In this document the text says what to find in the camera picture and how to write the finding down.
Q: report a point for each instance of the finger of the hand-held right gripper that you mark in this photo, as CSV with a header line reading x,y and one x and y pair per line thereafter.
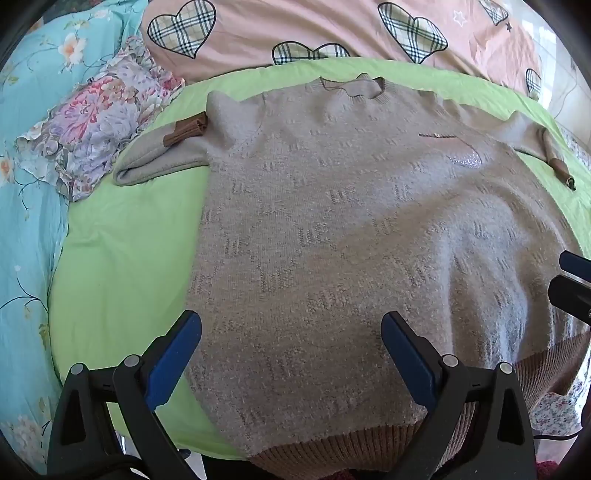
x,y
570,297
577,265

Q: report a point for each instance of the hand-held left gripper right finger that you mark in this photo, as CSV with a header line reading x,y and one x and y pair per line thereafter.
x,y
408,355

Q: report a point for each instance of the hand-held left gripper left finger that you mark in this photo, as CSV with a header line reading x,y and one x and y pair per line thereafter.
x,y
175,360

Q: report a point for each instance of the beige knit sweater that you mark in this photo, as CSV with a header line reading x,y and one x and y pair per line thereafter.
x,y
323,230

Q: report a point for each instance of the small-flower print sheet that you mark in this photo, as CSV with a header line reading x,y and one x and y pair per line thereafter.
x,y
554,410

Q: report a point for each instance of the light green bed sheet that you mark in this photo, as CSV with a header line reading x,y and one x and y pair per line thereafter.
x,y
129,254

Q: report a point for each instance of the teal floral bed sheet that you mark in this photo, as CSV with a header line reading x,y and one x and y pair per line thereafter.
x,y
27,230

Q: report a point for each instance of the ruffled floral cloth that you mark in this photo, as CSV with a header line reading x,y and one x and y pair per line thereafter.
x,y
101,120

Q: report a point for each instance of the pink quilt with plaid hearts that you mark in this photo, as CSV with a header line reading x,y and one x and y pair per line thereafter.
x,y
323,23

